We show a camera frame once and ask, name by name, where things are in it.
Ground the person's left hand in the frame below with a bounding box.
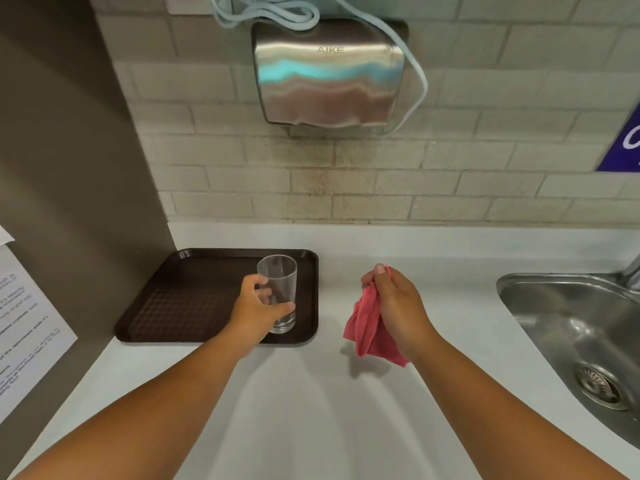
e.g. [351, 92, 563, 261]
[219, 273, 297, 359]

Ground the person's right hand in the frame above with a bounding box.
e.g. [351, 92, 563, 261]
[361, 263, 442, 364]

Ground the pink cleaning cloth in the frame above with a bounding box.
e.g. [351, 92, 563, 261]
[343, 267, 411, 368]

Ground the clear drinking glass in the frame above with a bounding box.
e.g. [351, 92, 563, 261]
[257, 254, 299, 335]

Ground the person's left forearm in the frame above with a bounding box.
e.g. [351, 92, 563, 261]
[15, 336, 252, 480]

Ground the person's right forearm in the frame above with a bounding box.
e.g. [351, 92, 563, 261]
[409, 328, 630, 480]

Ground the dark brown plastic tray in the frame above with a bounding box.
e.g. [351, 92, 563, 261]
[114, 248, 320, 347]

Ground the stainless steel sink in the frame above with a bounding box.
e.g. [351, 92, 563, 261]
[495, 272, 640, 447]

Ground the metal sink drain strainer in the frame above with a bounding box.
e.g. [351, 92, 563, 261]
[573, 363, 629, 411]

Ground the printed white paper notice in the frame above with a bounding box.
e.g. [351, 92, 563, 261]
[0, 243, 79, 427]

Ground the metal faucet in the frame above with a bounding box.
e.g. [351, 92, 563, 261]
[621, 252, 640, 291]

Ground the stainless steel hand dryer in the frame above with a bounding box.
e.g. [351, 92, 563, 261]
[251, 18, 410, 137]

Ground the blue wall sign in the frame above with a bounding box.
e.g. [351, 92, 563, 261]
[595, 100, 640, 173]

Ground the white wall socket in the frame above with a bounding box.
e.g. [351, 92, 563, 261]
[165, 0, 216, 17]

